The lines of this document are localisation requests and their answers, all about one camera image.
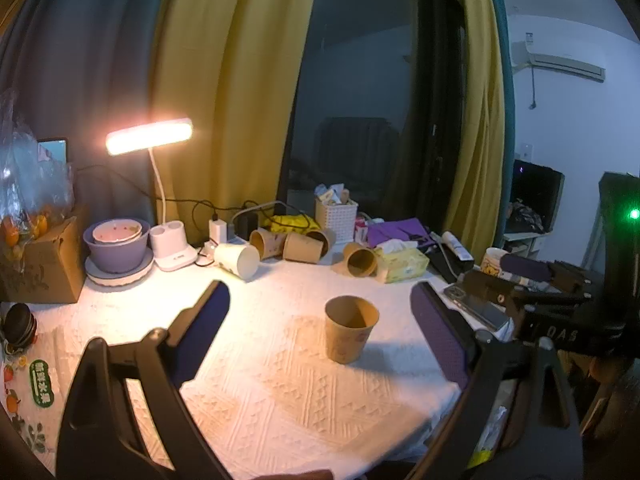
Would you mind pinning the black power adapter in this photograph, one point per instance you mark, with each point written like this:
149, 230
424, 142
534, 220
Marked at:
248, 224

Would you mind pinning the yellow crumpled packet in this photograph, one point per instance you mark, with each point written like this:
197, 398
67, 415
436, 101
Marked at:
295, 222

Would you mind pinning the white printed mug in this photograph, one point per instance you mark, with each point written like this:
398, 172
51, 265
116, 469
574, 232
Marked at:
495, 262

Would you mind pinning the white tube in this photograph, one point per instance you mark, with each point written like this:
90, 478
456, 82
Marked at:
456, 246

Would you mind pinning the teal curtain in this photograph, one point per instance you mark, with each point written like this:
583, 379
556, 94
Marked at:
85, 85

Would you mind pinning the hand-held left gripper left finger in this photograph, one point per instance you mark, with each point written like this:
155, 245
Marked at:
202, 325

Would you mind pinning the white paper cup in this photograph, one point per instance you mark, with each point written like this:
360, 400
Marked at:
232, 258

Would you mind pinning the black monitor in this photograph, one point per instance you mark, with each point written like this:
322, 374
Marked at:
540, 190

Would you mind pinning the white plastic basket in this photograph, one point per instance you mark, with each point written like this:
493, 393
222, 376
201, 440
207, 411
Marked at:
336, 220

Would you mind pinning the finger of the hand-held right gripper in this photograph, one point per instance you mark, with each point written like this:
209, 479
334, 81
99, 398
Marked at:
490, 291
525, 269

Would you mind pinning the black round case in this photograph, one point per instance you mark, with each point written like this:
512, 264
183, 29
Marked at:
17, 325

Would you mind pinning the pale purple plate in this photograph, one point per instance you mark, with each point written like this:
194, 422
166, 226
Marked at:
120, 278

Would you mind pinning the white dotted bowl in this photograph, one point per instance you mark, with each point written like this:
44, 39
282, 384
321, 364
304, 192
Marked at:
117, 232

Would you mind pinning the plastic bag of oranges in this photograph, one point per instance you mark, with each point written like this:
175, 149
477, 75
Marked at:
25, 185

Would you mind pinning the white air conditioner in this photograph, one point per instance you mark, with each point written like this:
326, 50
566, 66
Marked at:
560, 62

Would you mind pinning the white textured tablecloth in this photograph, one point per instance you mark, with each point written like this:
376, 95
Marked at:
280, 400

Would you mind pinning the white desk lamp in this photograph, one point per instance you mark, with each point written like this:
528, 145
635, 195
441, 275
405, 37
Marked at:
172, 255

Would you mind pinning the purple bowl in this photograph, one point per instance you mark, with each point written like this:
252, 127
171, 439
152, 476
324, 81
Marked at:
117, 256

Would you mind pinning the yellow tissue pack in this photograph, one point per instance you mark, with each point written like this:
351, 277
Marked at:
405, 262

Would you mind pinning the yellow curtain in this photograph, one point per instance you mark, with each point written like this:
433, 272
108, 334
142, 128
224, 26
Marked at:
225, 85
480, 110

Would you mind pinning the dark smartphone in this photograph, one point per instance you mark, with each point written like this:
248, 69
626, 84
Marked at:
477, 307

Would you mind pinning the white charger plug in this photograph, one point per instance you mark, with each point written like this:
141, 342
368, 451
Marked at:
218, 231

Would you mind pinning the cardboard box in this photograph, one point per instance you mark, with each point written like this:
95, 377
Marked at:
42, 270

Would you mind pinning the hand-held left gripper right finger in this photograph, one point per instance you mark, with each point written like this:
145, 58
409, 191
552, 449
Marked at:
440, 330

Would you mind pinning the purple cloth pouch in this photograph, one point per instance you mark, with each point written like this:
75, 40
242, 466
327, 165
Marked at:
397, 232

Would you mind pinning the brown printed paper cup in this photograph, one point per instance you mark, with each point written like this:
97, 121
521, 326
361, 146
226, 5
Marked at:
267, 243
345, 340

